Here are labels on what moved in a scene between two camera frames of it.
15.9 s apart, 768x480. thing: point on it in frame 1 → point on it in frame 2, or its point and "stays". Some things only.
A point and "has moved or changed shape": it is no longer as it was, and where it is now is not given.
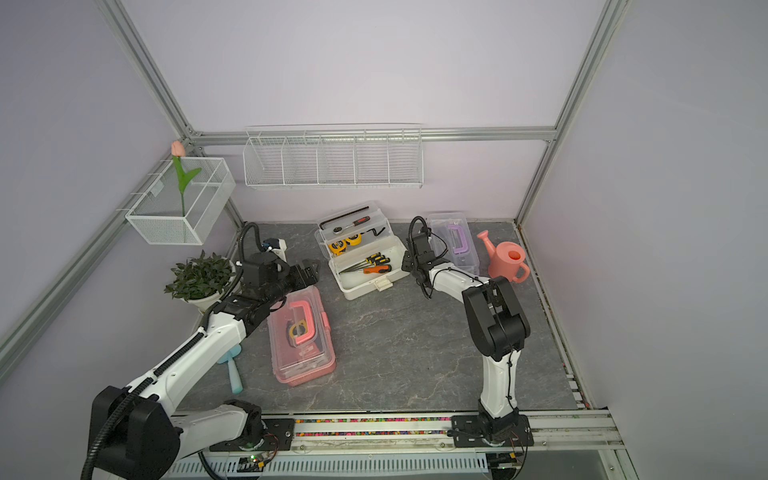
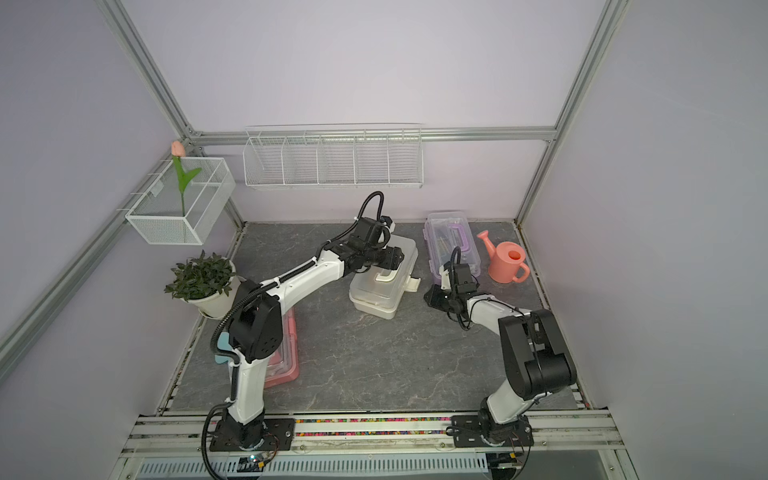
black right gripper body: [407, 264] → [441, 299]
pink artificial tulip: [179, 151] stays
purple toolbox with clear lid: [452, 239] stays
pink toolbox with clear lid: [300, 337] has moved or changed shape
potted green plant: [202, 281] stays
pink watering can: [506, 260] stays
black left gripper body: [289, 282] → [382, 258]
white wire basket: [157, 214] stays
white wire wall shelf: [383, 156] stays
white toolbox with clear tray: [362, 251] has moved or changed shape
